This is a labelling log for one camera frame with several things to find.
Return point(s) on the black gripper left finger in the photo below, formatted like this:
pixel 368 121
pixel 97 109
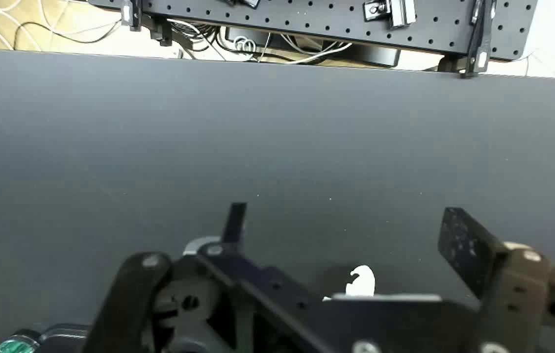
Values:
pixel 234 227

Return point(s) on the black perforated breadboard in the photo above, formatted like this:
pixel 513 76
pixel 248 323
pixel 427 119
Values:
pixel 329 21

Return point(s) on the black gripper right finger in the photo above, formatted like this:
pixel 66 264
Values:
pixel 470 252

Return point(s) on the black post clamp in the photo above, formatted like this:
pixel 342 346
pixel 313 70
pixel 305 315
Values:
pixel 476 40
pixel 134 15

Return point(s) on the small black grey block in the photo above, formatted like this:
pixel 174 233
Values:
pixel 391 11

